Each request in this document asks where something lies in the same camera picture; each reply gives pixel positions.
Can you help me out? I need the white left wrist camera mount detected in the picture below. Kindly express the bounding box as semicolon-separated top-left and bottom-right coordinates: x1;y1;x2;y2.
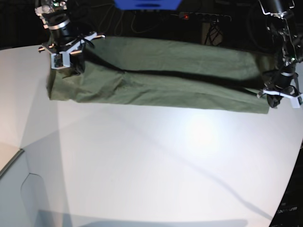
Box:
257;86;303;108

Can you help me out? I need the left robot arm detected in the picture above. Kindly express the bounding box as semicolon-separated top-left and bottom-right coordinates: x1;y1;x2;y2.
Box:
257;0;303;108

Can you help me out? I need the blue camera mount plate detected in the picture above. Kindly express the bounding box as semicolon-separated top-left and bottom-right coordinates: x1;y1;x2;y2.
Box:
114;0;182;10

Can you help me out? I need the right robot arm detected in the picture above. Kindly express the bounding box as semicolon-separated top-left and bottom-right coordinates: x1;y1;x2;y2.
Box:
35;0;85;75

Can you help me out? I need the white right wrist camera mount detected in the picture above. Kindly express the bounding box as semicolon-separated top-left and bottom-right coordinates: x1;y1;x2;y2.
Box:
38;32;106;70

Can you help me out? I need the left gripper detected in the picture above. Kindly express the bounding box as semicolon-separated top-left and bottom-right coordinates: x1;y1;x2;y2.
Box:
262;67;299;108

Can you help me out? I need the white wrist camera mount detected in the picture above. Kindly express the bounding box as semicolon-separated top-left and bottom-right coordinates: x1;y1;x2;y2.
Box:
38;32;106;70
257;86;303;108

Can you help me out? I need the black power strip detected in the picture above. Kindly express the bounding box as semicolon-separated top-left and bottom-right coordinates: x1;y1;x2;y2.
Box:
178;12;232;23

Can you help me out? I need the green t-shirt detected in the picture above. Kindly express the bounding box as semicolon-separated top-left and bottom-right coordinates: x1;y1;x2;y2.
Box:
47;37;275;114

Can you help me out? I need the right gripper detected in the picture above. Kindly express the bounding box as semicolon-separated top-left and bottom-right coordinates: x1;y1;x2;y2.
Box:
48;21;85;74

